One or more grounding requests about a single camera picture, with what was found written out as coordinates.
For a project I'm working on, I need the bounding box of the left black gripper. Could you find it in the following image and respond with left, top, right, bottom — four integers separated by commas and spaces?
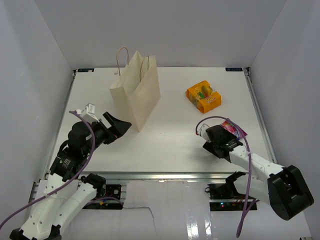
84, 111, 132, 156

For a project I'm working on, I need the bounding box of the purple Fox's candy bag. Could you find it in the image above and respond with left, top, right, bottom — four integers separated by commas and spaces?
220, 120, 247, 140

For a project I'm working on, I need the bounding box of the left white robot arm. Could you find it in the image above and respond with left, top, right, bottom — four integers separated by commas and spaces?
9, 110, 132, 240

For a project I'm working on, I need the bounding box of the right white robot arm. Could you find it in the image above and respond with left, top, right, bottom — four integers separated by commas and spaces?
200, 124, 314, 221

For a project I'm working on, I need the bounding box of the beige paper bag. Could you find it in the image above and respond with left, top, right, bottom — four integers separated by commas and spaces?
109, 51, 161, 132

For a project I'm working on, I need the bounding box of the orange snack pack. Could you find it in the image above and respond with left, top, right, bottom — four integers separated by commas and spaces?
185, 80, 222, 114

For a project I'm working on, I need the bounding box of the left blue table label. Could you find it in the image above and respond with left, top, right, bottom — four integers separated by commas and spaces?
77, 68, 95, 73

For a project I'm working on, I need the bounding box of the blue table label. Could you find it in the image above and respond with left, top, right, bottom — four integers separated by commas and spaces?
77, 68, 95, 73
225, 67, 243, 72

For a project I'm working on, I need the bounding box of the right blue table label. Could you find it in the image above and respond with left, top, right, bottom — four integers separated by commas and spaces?
225, 67, 243, 72

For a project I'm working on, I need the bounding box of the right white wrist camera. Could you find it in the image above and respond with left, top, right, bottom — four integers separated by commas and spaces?
197, 123, 211, 142

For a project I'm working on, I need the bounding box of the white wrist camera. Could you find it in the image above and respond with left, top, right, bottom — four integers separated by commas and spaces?
197, 123, 211, 142
75, 103, 99, 124

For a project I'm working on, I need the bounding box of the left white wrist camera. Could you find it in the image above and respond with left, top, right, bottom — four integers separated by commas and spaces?
75, 103, 99, 124

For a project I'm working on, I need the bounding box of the aluminium front rail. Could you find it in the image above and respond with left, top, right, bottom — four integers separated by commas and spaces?
44, 171, 258, 181

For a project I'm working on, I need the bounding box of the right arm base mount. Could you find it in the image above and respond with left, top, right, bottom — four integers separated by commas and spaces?
204, 183, 245, 212

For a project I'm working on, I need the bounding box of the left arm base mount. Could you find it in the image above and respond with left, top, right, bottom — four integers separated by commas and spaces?
83, 184, 126, 210

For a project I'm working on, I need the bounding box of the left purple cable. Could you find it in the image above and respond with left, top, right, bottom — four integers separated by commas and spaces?
0, 110, 124, 226

